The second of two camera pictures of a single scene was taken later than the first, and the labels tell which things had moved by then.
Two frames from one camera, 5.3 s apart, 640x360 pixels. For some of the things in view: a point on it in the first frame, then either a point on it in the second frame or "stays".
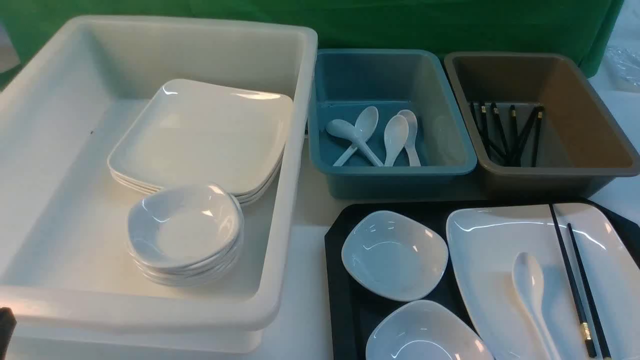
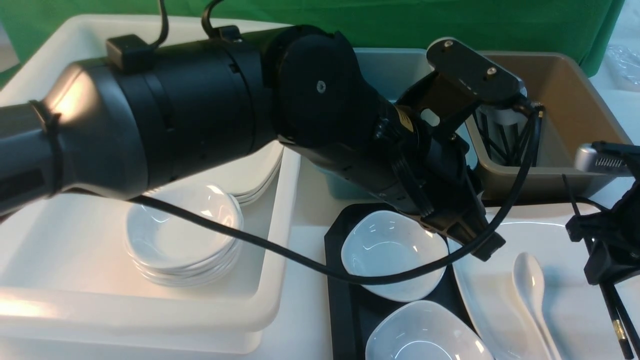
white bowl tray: x=393 y=257 stays
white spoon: x=528 y=277 stays
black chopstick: x=588 y=292 → x=627 y=320
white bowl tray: x=424 y=330 stays
